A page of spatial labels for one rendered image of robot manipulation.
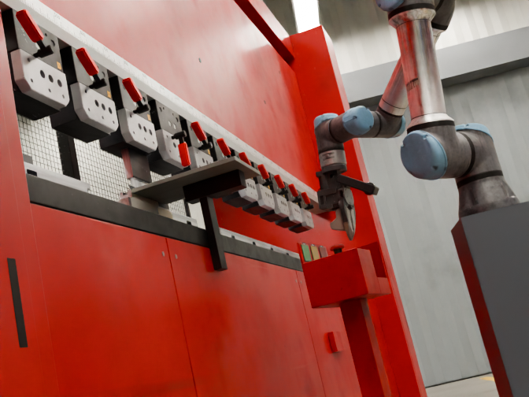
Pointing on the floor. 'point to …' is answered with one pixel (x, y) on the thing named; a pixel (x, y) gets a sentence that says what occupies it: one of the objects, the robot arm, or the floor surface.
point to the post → (67, 147)
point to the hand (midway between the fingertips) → (353, 235)
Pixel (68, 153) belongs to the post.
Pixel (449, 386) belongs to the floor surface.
